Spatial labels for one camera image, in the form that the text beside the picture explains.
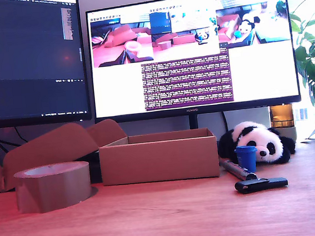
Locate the brown cardboard box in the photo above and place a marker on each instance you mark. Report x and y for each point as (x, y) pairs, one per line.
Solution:
(158, 159)

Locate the black monitor stand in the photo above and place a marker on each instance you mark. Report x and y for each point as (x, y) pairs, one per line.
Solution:
(193, 121)

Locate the bright screen black monitor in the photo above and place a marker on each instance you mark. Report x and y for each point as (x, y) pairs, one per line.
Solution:
(121, 85)

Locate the panda plush toy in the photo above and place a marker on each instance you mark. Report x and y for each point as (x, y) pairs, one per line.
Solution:
(248, 131)

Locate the silver metal bar tool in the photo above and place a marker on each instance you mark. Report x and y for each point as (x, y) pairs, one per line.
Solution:
(234, 169)

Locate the small blue lidded cup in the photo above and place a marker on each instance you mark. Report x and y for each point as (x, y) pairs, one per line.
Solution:
(247, 158)

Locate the amber glass jar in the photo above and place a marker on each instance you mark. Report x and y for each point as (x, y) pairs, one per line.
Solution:
(281, 115)

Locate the black rectangular stick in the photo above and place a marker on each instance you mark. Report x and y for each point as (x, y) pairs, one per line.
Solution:
(263, 184)

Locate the brown packing tape roll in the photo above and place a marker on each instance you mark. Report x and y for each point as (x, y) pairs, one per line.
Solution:
(52, 186)

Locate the grey plant pot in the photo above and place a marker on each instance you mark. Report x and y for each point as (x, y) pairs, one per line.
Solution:
(288, 134)

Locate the dark screen monitor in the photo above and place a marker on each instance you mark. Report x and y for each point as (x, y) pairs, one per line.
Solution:
(23, 58)

